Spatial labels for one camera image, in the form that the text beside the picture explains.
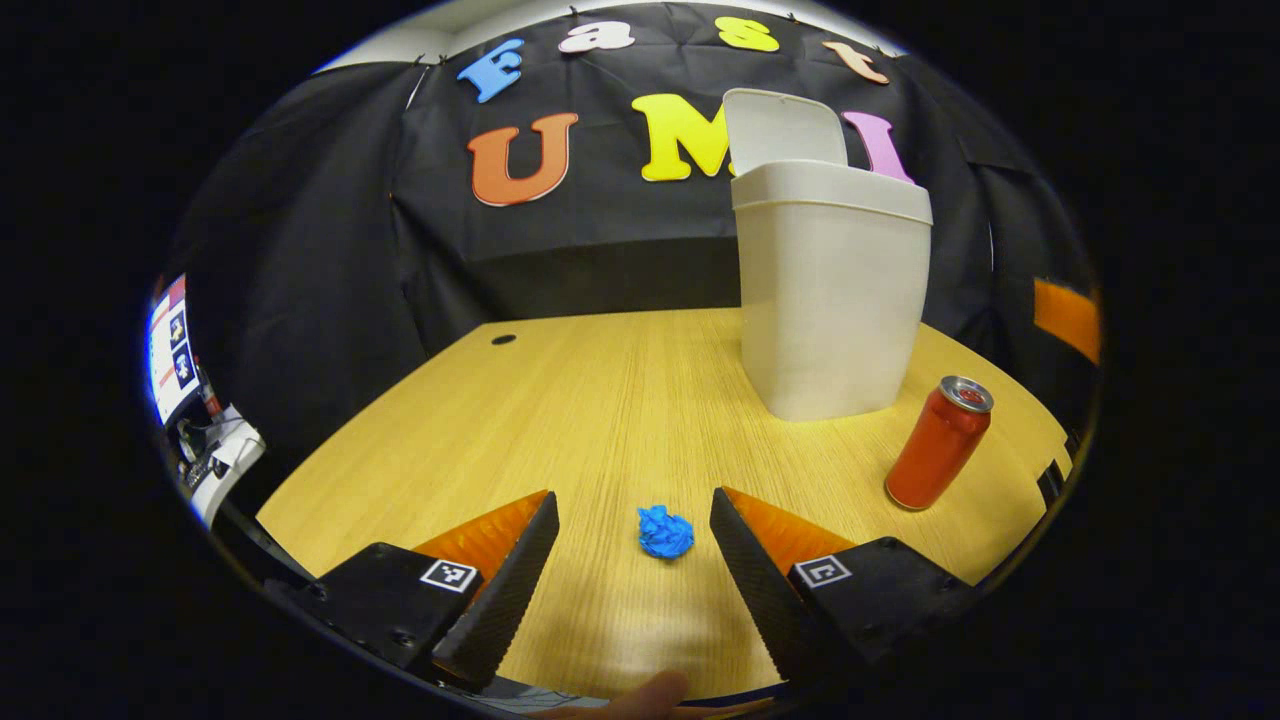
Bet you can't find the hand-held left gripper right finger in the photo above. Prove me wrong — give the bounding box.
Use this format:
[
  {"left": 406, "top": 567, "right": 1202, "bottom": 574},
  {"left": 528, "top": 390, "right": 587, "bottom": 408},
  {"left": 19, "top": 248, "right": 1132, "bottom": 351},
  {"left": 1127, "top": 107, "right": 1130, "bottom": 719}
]
[{"left": 708, "top": 487, "right": 976, "bottom": 691}]

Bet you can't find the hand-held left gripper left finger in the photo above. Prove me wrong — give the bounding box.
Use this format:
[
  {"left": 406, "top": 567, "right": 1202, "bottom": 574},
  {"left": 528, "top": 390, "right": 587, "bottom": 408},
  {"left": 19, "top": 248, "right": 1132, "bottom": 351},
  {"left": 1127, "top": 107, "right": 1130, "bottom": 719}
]
[{"left": 265, "top": 490, "right": 561, "bottom": 693}]

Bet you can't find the blue paper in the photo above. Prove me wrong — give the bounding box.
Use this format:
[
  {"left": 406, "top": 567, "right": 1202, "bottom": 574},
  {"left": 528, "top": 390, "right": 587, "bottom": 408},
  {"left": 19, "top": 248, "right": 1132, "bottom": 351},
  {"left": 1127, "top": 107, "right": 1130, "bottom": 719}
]
[{"left": 637, "top": 504, "right": 695, "bottom": 560}]

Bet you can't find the red pop can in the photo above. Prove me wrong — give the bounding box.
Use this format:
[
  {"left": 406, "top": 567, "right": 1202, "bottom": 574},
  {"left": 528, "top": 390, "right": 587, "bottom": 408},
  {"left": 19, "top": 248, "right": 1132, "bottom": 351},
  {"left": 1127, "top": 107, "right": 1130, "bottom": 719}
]
[{"left": 884, "top": 375, "right": 995, "bottom": 512}]

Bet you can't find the white desktop garbage bin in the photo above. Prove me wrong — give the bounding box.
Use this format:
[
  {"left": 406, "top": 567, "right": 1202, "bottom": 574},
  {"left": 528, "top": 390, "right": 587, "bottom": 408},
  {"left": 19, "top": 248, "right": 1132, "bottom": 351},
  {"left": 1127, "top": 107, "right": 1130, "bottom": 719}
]
[{"left": 722, "top": 88, "right": 934, "bottom": 422}]

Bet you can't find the wooden desktop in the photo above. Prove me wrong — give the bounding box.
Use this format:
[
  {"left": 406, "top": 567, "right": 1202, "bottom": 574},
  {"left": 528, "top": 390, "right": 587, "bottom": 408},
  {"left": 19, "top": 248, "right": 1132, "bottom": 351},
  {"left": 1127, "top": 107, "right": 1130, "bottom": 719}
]
[{"left": 256, "top": 306, "right": 1073, "bottom": 701}]

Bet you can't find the white side desk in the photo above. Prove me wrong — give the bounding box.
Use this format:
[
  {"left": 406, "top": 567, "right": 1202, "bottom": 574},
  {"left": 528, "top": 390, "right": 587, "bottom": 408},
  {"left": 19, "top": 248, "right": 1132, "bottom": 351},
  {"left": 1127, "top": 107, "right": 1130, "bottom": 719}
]
[{"left": 185, "top": 405, "right": 266, "bottom": 526}]

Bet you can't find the black backdrop cloth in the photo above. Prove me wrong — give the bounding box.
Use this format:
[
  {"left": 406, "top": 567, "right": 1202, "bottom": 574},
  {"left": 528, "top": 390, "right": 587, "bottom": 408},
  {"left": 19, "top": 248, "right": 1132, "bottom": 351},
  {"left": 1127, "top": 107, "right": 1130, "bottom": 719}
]
[{"left": 165, "top": 5, "right": 1101, "bottom": 521}]

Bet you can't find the computer monitor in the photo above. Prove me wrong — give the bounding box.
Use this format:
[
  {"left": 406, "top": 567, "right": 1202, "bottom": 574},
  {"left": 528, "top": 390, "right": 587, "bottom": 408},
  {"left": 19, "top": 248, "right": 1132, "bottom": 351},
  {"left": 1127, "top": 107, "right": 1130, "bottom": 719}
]
[{"left": 148, "top": 272, "right": 201, "bottom": 426}]

